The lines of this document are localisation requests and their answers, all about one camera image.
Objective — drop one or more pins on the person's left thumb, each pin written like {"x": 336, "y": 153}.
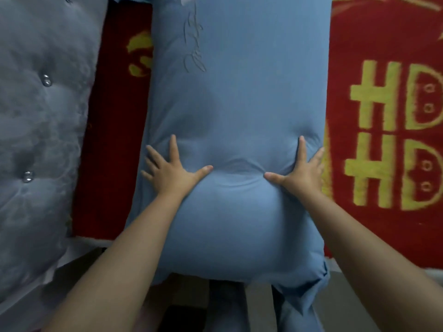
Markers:
{"x": 200, "y": 172}

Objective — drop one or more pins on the person's right thumb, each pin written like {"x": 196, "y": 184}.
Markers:
{"x": 275, "y": 177}

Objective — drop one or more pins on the grey tufted headboard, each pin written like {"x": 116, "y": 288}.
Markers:
{"x": 38, "y": 134}

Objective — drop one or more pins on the person's left middle finger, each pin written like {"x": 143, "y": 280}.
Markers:
{"x": 154, "y": 154}

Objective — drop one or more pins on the person's right hand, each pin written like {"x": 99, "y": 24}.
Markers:
{"x": 301, "y": 181}

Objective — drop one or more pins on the person's left hand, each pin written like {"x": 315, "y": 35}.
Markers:
{"x": 171, "y": 181}

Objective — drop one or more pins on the person's left forearm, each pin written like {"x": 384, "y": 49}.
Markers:
{"x": 117, "y": 269}

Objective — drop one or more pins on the blue pillow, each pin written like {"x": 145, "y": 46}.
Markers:
{"x": 242, "y": 100}

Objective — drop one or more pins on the person's left little finger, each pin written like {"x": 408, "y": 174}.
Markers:
{"x": 147, "y": 174}

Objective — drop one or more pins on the person's right forearm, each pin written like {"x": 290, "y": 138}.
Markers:
{"x": 363, "y": 262}

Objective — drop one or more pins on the crystal headboard button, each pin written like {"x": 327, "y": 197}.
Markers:
{"x": 46, "y": 80}
{"x": 27, "y": 176}

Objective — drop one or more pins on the red blanket with yellow print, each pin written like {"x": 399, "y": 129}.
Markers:
{"x": 380, "y": 221}

